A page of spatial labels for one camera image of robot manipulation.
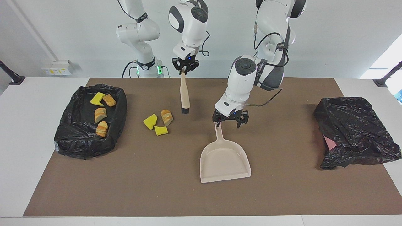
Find black right base cable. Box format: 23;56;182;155
122;61;136;78

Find pink plastic bin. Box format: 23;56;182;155
323;135;337;152

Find black trash bag lined bin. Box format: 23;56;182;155
53;83;128;160

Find white wall socket box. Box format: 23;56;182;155
42;60;75;76

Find black camera stand clamp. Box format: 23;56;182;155
0;60;25;85
373;61;402;88

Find brown table mat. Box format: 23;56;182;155
23;78;402;217

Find white wall cable duct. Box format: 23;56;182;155
5;0;58;62

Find green and yellow sponge piece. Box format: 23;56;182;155
90;92;106;106

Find crumpled black trash bag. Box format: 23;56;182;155
313;97;402;170

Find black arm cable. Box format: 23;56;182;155
253;19;291;107
118;0;210;57

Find orange striped croissant piece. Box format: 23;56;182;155
95;121;108;138
160;109;174;126

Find pale flaky croissant piece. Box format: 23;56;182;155
94;107;107;123

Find beige plastic dustpan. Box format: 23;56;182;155
200;122;252;184

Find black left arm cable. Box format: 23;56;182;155
253;19;291;107

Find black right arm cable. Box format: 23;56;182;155
118;0;210;57

